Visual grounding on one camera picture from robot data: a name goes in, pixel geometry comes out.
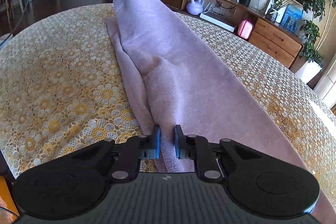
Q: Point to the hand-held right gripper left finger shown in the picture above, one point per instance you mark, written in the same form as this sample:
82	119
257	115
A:
157	141

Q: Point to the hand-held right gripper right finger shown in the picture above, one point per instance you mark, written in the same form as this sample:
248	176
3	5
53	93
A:
178	144

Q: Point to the pink towel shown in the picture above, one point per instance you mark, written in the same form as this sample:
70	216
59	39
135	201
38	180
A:
170	69

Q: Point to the purple kettlebell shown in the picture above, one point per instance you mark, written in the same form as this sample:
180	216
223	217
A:
194	7

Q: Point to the white wifi router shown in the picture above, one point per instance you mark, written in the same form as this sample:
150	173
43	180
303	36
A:
211	8

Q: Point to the white flat box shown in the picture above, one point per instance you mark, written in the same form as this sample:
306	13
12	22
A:
218	20

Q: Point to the pink small case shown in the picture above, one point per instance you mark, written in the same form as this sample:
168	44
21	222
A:
245	29

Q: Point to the wooden television cabinet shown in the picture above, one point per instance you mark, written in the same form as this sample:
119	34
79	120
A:
275	37

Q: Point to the orchid plant in patterned pot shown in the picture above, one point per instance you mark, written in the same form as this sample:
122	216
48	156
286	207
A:
273	15

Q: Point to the yellow blanket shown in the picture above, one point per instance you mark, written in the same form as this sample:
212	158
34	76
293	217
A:
6	195

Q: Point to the white standing air conditioner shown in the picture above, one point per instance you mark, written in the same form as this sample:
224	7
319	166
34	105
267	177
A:
328	82

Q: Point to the blue photo print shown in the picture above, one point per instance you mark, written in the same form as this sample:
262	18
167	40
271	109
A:
291	19

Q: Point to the tall green plant white pot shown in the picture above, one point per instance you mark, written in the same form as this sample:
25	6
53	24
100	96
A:
313	29

